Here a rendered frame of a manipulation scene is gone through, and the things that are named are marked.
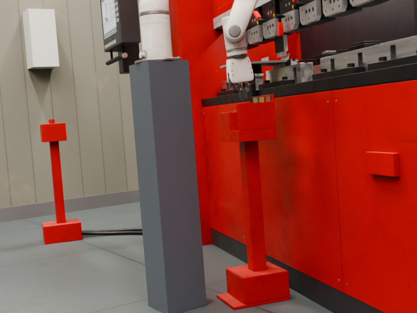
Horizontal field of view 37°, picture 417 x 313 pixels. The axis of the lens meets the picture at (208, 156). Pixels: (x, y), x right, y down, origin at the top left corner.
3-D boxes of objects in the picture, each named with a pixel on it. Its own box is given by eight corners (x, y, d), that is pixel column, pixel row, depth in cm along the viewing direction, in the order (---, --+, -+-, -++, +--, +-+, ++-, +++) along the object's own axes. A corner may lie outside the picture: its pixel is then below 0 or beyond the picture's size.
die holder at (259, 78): (223, 97, 365) (221, 81, 365) (232, 97, 367) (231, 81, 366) (254, 92, 318) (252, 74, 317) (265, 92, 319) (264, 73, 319)
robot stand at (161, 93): (168, 315, 242) (147, 60, 236) (147, 305, 257) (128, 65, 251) (206, 305, 252) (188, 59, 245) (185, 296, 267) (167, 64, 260)
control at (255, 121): (221, 141, 260) (218, 99, 259) (256, 138, 265) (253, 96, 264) (239, 142, 241) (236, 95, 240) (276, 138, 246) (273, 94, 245)
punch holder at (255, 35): (248, 45, 316) (246, 12, 315) (263, 44, 318) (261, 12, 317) (259, 40, 301) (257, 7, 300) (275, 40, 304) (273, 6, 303)
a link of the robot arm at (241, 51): (242, 49, 250) (244, 56, 250) (223, 51, 247) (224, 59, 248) (251, 46, 242) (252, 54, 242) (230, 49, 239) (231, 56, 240)
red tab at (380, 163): (366, 173, 197) (365, 151, 196) (372, 172, 197) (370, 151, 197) (394, 177, 182) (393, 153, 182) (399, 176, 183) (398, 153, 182)
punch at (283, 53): (275, 58, 293) (274, 37, 293) (279, 57, 294) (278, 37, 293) (284, 55, 284) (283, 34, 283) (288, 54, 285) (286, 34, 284)
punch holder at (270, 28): (263, 39, 297) (260, 4, 296) (279, 38, 299) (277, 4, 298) (275, 35, 282) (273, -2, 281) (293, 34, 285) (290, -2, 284)
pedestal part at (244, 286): (216, 297, 262) (214, 269, 261) (269, 287, 270) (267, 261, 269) (233, 310, 243) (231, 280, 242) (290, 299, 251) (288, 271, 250)
